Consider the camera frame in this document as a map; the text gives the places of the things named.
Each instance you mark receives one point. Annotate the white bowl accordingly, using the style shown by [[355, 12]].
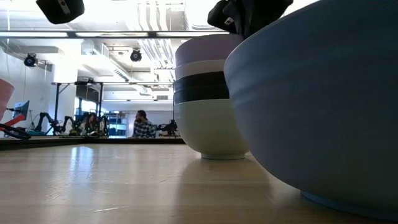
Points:
[[199, 69]]

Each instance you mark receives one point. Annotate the black bowl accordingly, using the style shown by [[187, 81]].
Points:
[[199, 90], [199, 99], [199, 80]]

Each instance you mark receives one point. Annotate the pink bowl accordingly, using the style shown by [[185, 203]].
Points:
[[5, 99]]

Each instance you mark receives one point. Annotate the blue bowl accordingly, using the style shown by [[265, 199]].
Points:
[[311, 109]]

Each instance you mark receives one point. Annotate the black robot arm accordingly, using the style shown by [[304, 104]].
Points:
[[67, 123], [169, 127], [46, 119]]

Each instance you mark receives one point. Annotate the overhead light bar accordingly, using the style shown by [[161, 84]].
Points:
[[109, 34]]

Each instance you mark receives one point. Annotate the black ceiling spotlight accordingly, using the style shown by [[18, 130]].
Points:
[[30, 60], [136, 55]]

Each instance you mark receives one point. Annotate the grey computer monitor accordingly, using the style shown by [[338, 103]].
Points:
[[21, 109]]

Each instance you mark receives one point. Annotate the red bar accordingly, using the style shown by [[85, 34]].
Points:
[[15, 119]]

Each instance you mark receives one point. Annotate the person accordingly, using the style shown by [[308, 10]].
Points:
[[143, 127], [90, 124]]

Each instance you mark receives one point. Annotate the mint green bowl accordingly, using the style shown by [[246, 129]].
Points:
[[211, 130]]

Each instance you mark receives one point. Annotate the blue shelf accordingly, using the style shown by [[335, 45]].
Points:
[[118, 127]]

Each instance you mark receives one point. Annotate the white ceiling duct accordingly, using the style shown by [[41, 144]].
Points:
[[168, 18]]

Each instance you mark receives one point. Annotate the black metal stand frame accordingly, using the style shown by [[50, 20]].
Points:
[[57, 102]]

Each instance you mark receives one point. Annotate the black aluminium frame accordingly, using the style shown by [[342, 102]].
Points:
[[93, 141]]

